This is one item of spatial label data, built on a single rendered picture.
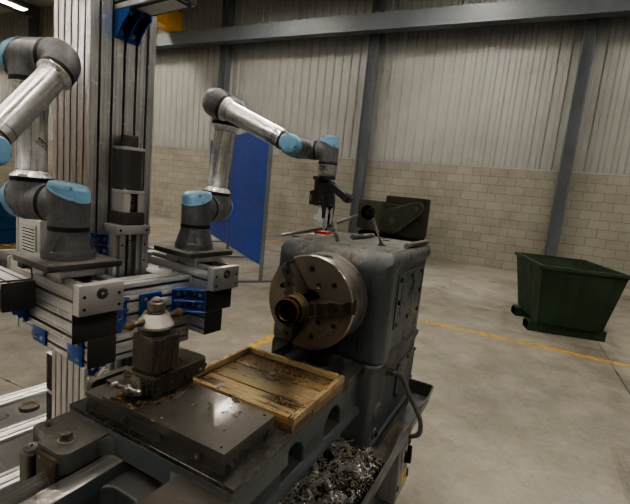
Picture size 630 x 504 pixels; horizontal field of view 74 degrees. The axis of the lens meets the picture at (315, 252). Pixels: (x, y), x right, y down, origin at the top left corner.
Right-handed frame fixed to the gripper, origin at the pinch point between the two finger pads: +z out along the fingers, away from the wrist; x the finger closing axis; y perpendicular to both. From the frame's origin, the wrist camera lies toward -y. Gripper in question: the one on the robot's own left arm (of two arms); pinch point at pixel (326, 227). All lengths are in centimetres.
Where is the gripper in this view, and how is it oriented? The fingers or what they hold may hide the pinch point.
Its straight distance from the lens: 166.8
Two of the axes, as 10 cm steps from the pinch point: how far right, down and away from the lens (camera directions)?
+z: -0.9, 9.9, 1.4
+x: -4.7, 0.9, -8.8
